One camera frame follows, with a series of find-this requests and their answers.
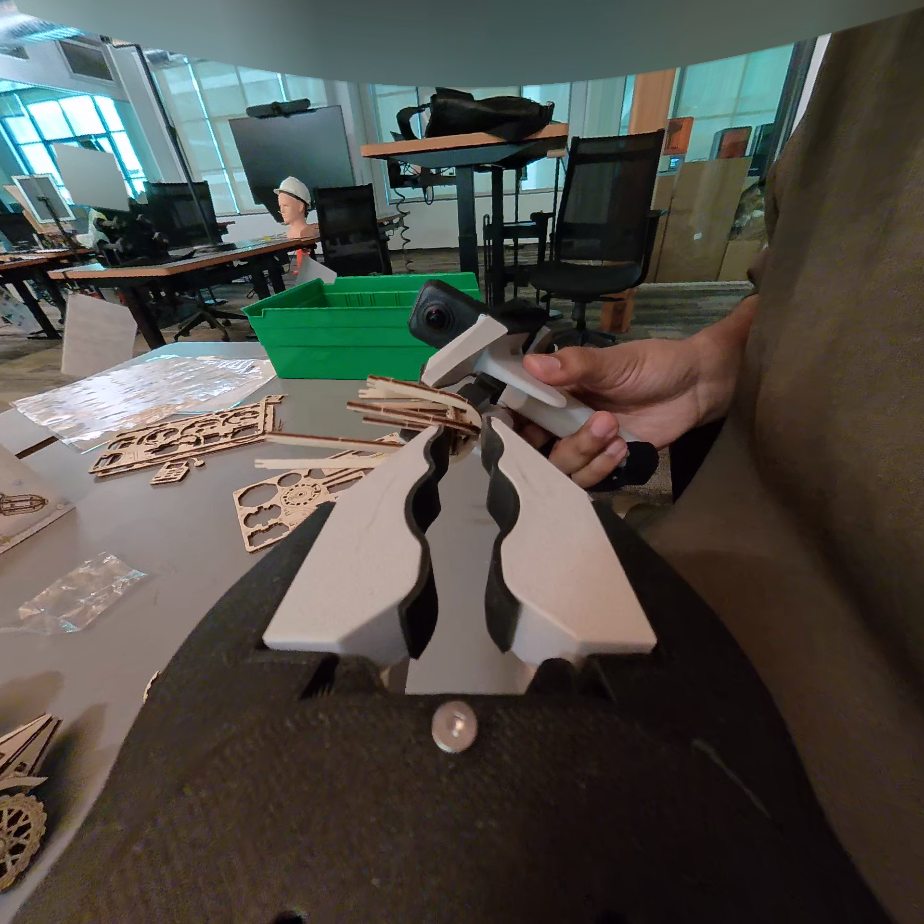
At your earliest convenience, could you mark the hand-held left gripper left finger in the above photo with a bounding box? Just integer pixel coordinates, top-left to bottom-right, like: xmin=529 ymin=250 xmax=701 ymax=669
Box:
xmin=262 ymin=425 xmax=452 ymax=667

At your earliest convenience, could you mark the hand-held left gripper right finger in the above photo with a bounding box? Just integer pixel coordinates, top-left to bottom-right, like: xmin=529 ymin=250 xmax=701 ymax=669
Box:
xmin=479 ymin=417 xmax=659 ymax=667

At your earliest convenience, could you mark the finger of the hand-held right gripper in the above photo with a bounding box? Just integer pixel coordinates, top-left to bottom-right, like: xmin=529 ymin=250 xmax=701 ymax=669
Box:
xmin=422 ymin=316 xmax=511 ymax=393

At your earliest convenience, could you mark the wooden model frame assembly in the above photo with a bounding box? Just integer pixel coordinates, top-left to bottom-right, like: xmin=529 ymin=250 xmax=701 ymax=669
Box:
xmin=254 ymin=375 xmax=483 ymax=472

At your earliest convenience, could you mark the person's right forearm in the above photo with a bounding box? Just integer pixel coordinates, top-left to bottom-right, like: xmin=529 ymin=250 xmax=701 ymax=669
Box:
xmin=685 ymin=293 xmax=762 ymax=435

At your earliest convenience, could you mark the wooden standing desk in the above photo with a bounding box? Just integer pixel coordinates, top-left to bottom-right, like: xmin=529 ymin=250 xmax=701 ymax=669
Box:
xmin=361 ymin=124 xmax=571 ymax=305

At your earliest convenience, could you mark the grey desk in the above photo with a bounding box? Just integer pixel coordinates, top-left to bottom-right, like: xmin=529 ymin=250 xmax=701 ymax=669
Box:
xmin=0 ymin=342 xmax=675 ymax=918

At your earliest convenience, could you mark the long wooden office desk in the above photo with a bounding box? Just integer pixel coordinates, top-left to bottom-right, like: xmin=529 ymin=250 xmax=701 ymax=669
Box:
xmin=0 ymin=249 xmax=94 ymax=340
xmin=46 ymin=235 xmax=319 ymax=351

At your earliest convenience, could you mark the person's right hand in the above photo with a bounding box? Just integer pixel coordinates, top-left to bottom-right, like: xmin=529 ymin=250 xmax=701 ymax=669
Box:
xmin=519 ymin=336 xmax=731 ymax=492

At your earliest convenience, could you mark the wooden part sheet gear pattern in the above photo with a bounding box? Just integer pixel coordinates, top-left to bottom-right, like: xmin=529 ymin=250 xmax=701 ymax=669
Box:
xmin=232 ymin=434 xmax=405 ymax=555

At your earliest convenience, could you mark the green plastic bin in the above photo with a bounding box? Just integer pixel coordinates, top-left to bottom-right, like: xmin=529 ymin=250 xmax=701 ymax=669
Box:
xmin=242 ymin=273 xmax=482 ymax=381

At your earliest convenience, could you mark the ornate wooden part sheet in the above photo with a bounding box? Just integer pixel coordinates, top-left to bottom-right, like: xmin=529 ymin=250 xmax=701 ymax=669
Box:
xmin=88 ymin=397 xmax=287 ymax=487

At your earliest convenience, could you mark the mannequin head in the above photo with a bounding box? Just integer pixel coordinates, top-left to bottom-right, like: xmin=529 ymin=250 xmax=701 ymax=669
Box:
xmin=277 ymin=195 xmax=320 ymax=239

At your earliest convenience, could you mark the black bag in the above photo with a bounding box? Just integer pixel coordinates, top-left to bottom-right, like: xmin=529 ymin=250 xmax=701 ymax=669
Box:
xmin=396 ymin=89 xmax=555 ymax=144

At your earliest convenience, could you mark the black mesh office chair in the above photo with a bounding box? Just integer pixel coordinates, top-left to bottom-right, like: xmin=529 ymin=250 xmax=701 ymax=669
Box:
xmin=530 ymin=129 xmax=666 ymax=349

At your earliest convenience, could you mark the large black monitor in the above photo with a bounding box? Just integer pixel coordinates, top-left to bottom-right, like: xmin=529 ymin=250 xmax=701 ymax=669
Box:
xmin=230 ymin=105 xmax=356 ymax=207

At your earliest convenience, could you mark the clear plastic sheet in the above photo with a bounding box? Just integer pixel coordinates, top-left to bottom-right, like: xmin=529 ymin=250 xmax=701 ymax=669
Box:
xmin=13 ymin=356 xmax=278 ymax=445

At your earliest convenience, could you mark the cardboard box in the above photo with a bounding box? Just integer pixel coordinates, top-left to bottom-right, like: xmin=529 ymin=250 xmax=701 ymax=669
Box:
xmin=653 ymin=156 xmax=767 ymax=284

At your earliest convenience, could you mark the crumpled clear plastic wrap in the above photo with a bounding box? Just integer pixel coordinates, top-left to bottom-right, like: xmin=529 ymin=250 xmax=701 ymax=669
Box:
xmin=17 ymin=553 xmax=148 ymax=636

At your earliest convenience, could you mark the black computer monitor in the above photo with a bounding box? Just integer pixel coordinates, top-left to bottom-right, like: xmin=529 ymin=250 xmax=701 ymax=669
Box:
xmin=144 ymin=181 xmax=221 ymax=247

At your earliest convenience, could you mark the printed instruction paper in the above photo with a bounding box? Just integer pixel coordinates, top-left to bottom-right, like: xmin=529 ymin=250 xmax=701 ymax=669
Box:
xmin=0 ymin=443 xmax=75 ymax=556

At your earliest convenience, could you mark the wooden motorcycle model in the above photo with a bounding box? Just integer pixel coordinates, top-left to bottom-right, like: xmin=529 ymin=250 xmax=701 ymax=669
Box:
xmin=0 ymin=713 xmax=65 ymax=897

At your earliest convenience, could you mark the white board panel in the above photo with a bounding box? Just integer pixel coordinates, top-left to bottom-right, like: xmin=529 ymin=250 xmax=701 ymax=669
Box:
xmin=52 ymin=144 xmax=131 ymax=211

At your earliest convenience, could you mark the tablet on stand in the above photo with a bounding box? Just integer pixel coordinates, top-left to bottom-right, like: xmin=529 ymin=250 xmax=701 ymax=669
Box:
xmin=11 ymin=173 xmax=75 ymax=225

